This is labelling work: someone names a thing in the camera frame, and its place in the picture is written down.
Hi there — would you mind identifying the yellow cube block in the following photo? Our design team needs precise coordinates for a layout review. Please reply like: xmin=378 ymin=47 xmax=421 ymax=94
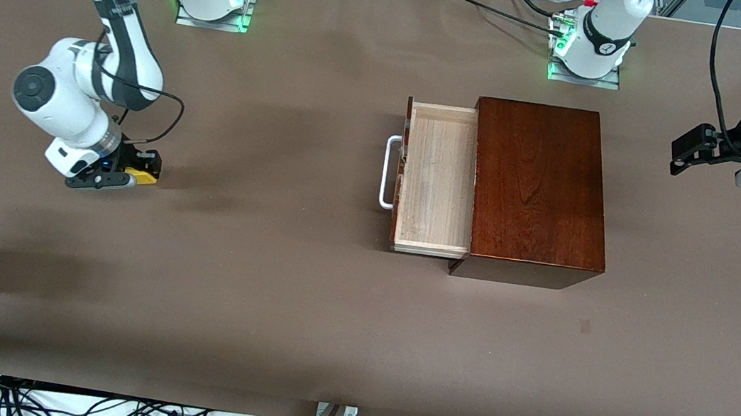
xmin=123 ymin=165 xmax=160 ymax=189

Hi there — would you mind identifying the wooden drawer with white handle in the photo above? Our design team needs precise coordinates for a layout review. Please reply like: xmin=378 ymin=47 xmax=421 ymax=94
xmin=372 ymin=95 xmax=490 ymax=263

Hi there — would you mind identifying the dark brown wooden cabinet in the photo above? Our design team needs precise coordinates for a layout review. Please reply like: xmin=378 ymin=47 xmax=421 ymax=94
xmin=447 ymin=94 xmax=627 ymax=297

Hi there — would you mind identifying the brown paper table cover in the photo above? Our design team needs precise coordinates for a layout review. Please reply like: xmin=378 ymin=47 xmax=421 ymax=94
xmin=0 ymin=0 xmax=741 ymax=416

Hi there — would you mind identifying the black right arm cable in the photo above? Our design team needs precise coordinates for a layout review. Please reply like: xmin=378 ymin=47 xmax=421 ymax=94
xmin=82 ymin=0 xmax=199 ymax=158

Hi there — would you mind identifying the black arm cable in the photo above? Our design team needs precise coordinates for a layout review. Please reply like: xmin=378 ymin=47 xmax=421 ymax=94
xmin=698 ymin=0 xmax=741 ymax=153
xmin=82 ymin=0 xmax=199 ymax=158

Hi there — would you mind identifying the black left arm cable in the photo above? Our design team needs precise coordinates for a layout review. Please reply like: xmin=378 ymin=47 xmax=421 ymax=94
xmin=698 ymin=0 xmax=741 ymax=153

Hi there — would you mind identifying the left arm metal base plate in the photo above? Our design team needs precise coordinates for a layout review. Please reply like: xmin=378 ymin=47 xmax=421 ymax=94
xmin=547 ymin=14 xmax=630 ymax=91

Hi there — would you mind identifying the short black table cable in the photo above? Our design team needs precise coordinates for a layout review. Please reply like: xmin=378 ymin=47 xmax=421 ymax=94
xmin=507 ymin=0 xmax=570 ymax=21

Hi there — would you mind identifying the long black table cable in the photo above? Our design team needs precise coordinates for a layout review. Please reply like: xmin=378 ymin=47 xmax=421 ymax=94
xmin=446 ymin=0 xmax=562 ymax=36

